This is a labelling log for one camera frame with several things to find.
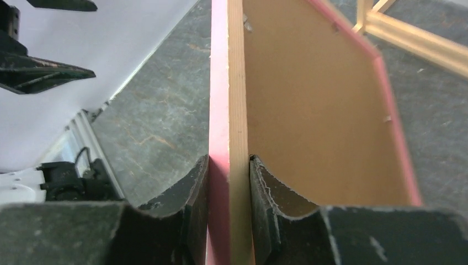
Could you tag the pink wooden picture frame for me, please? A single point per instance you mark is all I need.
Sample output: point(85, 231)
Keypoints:
point(229, 225)

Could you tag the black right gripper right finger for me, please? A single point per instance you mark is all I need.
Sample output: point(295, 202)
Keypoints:
point(289, 229)

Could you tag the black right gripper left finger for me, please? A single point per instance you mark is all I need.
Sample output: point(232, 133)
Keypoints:
point(169, 229)

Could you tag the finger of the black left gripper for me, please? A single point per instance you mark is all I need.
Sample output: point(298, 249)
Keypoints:
point(22, 74)
point(72, 5)

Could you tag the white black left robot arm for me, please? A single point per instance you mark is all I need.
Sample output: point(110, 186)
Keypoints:
point(24, 186)

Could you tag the brown backing board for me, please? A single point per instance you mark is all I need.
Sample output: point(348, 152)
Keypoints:
point(320, 109)

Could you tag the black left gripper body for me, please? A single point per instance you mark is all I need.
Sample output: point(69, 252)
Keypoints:
point(10, 30)

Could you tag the wooden clothes rack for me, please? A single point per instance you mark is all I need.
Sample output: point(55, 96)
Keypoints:
point(431, 47)

